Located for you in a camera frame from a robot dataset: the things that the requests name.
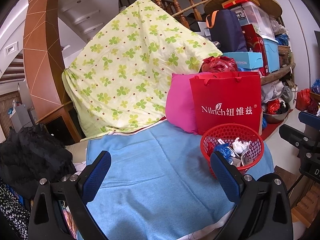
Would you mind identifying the white tissue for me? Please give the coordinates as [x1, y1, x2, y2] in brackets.
[232, 137, 251, 155]

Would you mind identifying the blue plastic bag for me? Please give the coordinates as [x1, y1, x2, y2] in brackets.
[214, 143, 233, 165]

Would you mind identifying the steel basin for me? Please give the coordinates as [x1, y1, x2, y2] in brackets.
[263, 101, 291, 124]

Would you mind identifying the black fluffy garment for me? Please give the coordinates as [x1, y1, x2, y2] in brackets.
[1, 124, 76, 200]

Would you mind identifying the red plastic mesh basket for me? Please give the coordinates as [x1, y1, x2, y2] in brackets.
[200, 124, 264, 174]

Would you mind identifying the black white dotted garment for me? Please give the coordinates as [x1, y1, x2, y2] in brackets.
[1, 179, 30, 239]

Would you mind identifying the light blue bed blanket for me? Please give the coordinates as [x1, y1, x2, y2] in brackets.
[77, 121, 275, 240]

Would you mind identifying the red Nilrich paper bag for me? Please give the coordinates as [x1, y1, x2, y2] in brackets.
[189, 72, 262, 135]

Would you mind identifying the light blue cardboard box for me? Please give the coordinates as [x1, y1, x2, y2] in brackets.
[223, 51, 264, 69]

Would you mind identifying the blue plastic storage bin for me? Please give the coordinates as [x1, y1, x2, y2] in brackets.
[261, 35, 280, 73]

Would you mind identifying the red gift box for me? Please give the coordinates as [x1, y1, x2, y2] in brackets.
[241, 24, 269, 76]

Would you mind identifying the clover print quilt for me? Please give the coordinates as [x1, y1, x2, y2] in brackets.
[62, 0, 222, 138]

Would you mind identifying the red plastic bag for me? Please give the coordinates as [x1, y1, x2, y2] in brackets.
[201, 56, 238, 73]

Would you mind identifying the clear plastic storage box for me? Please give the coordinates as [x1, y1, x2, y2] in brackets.
[231, 2, 274, 38]

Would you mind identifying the brown wooden column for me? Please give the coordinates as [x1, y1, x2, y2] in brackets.
[23, 0, 82, 144]

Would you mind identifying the navy blue bag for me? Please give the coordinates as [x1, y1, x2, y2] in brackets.
[206, 9, 247, 53]

